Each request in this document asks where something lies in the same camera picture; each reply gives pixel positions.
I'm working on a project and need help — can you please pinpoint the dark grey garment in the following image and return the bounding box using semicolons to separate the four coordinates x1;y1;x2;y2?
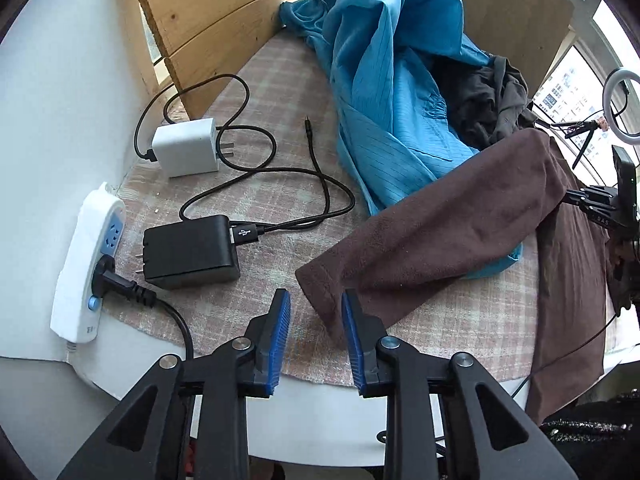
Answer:
432;52;538;150

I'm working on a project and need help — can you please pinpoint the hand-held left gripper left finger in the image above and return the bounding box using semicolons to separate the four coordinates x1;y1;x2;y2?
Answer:
55;289;292;480

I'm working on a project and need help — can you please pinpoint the white charger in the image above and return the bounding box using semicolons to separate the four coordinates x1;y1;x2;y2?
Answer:
151;118;236;178

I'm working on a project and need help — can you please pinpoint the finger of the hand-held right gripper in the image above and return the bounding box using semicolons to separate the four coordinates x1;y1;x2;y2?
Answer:
564;185;618;223

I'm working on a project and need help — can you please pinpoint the black braided usb cable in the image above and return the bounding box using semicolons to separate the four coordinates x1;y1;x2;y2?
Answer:
227;116;357;248

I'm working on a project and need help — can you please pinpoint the pine plank board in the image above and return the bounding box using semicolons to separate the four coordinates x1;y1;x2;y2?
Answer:
127;0;313;118

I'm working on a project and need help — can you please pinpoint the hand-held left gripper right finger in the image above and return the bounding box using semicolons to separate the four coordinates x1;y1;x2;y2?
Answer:
341;289;578;480

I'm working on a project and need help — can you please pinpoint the thin black charger cable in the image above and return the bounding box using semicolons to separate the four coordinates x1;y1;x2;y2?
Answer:
134;74;278;222

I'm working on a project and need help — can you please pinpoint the black tripod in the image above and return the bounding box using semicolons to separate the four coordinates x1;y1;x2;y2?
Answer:
532;102;608;171

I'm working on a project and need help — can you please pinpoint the black plug with cable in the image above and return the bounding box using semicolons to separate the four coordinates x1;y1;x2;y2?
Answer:
90;255;196;361

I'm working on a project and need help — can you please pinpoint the white power strip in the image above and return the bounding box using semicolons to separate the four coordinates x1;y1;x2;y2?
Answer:
50;181;126;345

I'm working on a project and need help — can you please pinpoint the white ring light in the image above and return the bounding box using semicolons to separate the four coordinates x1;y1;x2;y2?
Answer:
600;70;640;148

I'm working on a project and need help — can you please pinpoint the person's black knit sweater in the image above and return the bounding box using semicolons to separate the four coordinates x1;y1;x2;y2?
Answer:
540;400;640;480

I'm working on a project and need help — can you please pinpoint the black charger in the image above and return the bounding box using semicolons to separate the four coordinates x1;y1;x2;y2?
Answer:
134;215;242;291

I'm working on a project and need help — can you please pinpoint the brown fleece garment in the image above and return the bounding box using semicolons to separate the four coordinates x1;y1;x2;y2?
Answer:
295;129;613;423

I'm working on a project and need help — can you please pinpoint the blue striped garment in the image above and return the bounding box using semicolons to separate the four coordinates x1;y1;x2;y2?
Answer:
279;0;525;281

